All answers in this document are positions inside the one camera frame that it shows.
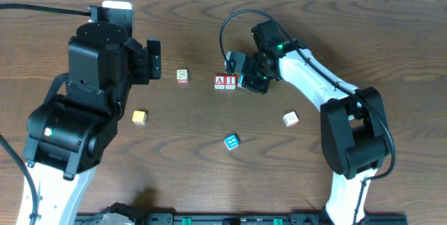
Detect white red-sided block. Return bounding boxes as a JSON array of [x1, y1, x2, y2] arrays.
[[177, 69, 189, 84]]

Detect white M letter block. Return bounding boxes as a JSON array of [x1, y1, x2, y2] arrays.
[[283, 111, 299, 127]]

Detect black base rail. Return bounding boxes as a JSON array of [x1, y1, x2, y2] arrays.
[[75, 202, 408, 225]]

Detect yellow block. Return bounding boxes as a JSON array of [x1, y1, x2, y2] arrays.
[[132, 110, 147, 125]]

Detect red letter A block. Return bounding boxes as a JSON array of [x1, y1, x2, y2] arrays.
[[214, 75, 226, 89]]

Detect blue number 2 block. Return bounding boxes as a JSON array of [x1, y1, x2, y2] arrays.
[[237, 74, 244, 89]]

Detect blue top block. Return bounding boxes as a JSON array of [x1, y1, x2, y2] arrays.
[[224, 133, 240, 150]]

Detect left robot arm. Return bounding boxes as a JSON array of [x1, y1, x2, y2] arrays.
[[17, 1, 161, 224]]

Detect red letter I block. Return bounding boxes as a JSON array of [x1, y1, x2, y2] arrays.
[[225, 75, 237, 89]]

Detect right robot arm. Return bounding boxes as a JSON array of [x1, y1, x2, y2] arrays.
[[229, 21, 395, 224]]

